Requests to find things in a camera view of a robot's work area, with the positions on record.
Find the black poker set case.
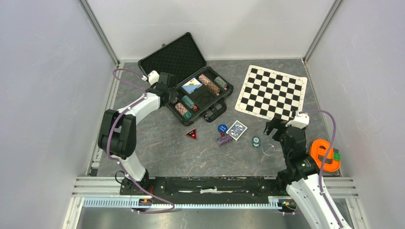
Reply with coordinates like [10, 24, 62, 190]
[138, 32, 234, 126]

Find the pink chip stack lower row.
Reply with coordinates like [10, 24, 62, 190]
[175, 103, 188, 116]

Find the green chip stack upper row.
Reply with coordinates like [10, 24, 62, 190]
[214, 76, 227, 90]

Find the blue boxed card deck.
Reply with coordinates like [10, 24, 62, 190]
[181, 77, 202, 94]

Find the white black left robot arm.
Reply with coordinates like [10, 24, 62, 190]
[97, 72, 178, 195]

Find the red black all-in triangle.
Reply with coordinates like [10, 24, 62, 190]
[185, 128, 197, 140]

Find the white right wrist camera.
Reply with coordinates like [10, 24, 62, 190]
[285, 110, 309, 129]

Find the black white chessboard mat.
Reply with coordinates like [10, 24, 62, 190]
[234, 65, 308, 121]

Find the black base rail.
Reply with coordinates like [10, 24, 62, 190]
[119, 176, 308, 205]

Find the blue patterned card deck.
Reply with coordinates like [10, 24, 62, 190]
[226, 120, 247, 141]

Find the pink chip stack upper row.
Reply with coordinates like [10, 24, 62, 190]
[198, 74, 220, 96]

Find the green toy brick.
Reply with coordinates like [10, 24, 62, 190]
[333, 153, 341, 161]

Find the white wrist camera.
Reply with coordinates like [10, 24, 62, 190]
[141, 70, 160, 85]
[285, 110, 309, 129]

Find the blue small blind button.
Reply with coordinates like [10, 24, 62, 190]
[217, 124, 228, 133]

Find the pink chip stack row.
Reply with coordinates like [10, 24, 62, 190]
[198, 74, 220, 96]
[175, 103, 188, 116]

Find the green chip stack row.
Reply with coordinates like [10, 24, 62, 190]
[214, 76, 227, 90]
[182, 111, 192, 120]
[181, 95, 196, 109]

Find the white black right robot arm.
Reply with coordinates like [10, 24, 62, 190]
[264, 116, 350, 229]

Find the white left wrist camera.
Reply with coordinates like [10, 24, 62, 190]
[141, 70, 160, 85]

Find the orange tape dispenser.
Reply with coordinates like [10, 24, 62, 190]
[309, 139, 341, 173]

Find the clear round disc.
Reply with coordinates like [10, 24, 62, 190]
[262, 144, 275, 156]

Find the green poker chip pair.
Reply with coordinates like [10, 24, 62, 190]
[252, 136, 261, 148]

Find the green chip stack lower row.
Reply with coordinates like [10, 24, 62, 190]
[182, 111, 192, 120]

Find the green chip stack middle row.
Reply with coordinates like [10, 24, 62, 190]
[181, 95, 196, 109]

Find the purple chip stack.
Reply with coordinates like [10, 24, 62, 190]
[217, 134, 233, 146]

